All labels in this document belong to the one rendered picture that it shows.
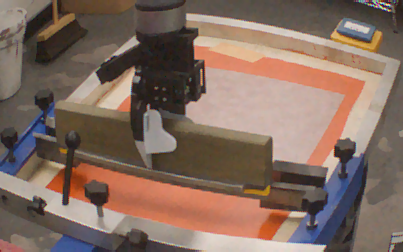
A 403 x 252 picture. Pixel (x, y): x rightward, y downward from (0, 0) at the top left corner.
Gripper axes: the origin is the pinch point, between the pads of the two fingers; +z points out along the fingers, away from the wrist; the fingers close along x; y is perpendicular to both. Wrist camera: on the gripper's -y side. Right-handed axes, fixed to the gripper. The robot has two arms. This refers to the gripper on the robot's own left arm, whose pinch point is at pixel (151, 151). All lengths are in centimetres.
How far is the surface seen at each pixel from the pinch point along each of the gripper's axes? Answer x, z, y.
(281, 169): 6.6, 3.3, 17.4
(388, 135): 211, 105, -7
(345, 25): 82, 8, 9
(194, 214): 0.4, 9.8, 6.0
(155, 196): 3.2, 9.8, -1.7
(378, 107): 39.1, 6.3, 27.9
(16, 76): 194, 97, -168
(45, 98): 9.0, -0.5, -26.5
